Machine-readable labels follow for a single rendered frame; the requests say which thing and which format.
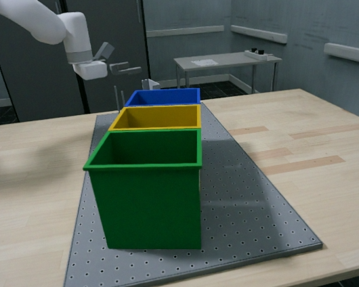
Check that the yellow open bin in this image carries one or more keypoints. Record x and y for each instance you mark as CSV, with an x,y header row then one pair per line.
x,y
157,117

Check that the green bin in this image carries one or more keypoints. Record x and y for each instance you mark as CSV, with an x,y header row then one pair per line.
x,y
147,188

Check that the blue bin with label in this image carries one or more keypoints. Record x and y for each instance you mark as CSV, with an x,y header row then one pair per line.
x,y
164,97

